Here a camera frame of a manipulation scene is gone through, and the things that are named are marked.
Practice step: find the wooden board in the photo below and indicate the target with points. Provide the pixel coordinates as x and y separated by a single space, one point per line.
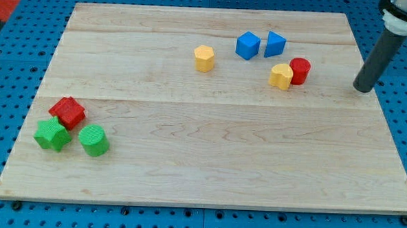
224 139

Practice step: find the blue cube block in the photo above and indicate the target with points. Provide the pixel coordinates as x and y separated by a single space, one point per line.
247 45

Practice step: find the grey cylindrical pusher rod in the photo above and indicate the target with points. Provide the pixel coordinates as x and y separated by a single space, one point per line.
381 55

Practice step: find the green star block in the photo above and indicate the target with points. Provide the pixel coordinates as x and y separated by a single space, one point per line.
50 134

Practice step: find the yellow hexagon block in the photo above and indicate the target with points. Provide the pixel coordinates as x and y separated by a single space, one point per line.
204 58

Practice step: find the blue triangle block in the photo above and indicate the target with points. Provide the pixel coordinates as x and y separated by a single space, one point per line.
275 44

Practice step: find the red cylinder block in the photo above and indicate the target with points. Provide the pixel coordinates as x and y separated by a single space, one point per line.
301 68

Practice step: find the yellow heart block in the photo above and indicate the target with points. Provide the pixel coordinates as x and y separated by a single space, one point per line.
281 76

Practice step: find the robot arm end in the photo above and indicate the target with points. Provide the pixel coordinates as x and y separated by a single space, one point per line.
394 15

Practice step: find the green cylinder block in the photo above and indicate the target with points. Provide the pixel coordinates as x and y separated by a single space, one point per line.
94 140

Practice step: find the red cube block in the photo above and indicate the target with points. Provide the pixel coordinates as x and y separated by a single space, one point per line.
69 112

